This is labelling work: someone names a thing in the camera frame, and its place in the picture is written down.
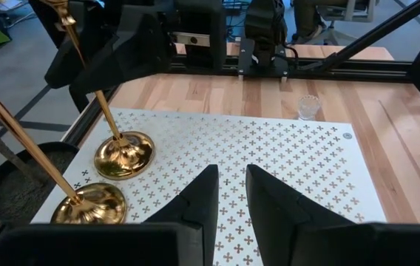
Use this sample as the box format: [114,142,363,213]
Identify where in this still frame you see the white perforated metal shelf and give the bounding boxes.
[30,107,387,266]

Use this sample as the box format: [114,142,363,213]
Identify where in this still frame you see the clear glass candle holder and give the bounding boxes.
[297,95,322,121]

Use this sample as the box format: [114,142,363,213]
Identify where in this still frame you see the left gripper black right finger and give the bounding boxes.
[245,164,420,266]

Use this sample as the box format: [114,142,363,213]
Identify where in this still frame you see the tall gold candlestick holder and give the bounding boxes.
[0,69,128,225]

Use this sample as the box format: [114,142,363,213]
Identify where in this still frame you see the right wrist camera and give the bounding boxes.
[172,31,211,48]

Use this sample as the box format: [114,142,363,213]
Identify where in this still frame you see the black aluminium table frame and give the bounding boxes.
[0,0,420,259]

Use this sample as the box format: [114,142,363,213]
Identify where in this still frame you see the black plant pot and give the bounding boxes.
[0,141,80,226]

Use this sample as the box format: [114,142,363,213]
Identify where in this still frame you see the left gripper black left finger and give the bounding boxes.
[0,164,220,266]

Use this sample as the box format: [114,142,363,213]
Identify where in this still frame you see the person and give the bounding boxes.
[291,0,344,44]

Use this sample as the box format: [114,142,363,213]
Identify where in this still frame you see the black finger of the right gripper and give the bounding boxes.
[69,13,177,98]
[44,33,117,90]

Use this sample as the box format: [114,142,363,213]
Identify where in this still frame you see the medium gold candlestick holder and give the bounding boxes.
[39,0,156,181]

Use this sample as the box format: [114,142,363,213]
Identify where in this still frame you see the white office chair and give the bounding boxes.
[315,0,377,46]

